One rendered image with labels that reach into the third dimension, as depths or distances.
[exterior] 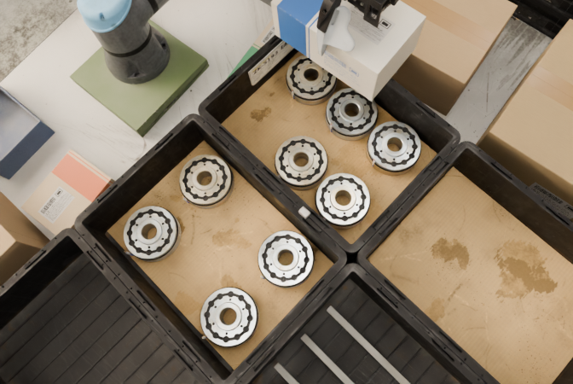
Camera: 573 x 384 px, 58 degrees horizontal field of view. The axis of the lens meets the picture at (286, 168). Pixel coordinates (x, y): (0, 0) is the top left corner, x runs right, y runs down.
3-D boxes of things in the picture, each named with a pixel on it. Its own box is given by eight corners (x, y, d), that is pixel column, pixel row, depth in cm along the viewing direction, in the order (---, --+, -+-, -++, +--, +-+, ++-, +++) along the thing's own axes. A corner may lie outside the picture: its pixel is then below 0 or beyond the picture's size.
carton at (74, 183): (77, 246, 114) (60, 239, 107) (38, 215, 116) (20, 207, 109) (124, 188, 117) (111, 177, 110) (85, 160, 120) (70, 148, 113)
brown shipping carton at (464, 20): (336, 52, 125) (339, 13, 110) (385, -13, 130) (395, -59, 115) (445, 116, 118) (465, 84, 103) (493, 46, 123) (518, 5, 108)
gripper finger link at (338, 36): (336, 78, 75) (362, 22, 69) (303, 55, 76) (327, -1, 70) (346, 71, 77) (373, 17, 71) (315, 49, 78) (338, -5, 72)
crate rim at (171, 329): (75, 225, 94) (69, 223, 91) (196, 114, 99) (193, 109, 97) (226, 393, 84) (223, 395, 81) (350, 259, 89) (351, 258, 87)
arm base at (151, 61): (95, 65, 124) (77, 40, 115) (136, 21, 128) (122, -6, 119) (141, 95, 120) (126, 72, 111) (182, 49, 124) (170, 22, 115)
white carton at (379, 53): (274, 34, 87) (270, 2, 78) (319, -14, 89) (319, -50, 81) (371, 101, 82) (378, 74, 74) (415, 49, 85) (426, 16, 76)
